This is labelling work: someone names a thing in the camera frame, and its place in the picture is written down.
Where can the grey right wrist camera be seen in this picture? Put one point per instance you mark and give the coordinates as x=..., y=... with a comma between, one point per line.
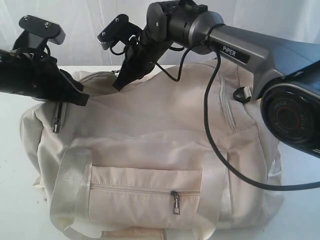
x=119, y=30

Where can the white backdrop curtain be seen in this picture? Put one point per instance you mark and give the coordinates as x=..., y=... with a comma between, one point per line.
x=83, y=20

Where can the cream fabric duffel bag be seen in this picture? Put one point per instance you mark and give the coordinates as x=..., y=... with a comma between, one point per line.
x=137, y=162

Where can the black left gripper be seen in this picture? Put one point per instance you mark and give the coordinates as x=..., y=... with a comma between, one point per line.
x=34, y=73

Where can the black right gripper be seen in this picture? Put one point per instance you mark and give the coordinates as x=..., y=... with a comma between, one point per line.
x=140, y=59

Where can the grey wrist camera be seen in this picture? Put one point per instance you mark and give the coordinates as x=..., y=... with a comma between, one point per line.
x=37, y=32
x=119, y=30

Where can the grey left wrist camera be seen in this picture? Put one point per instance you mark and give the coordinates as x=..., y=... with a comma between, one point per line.
x=37, y=32

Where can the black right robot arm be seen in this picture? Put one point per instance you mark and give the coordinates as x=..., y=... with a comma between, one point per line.
x=286, y=73

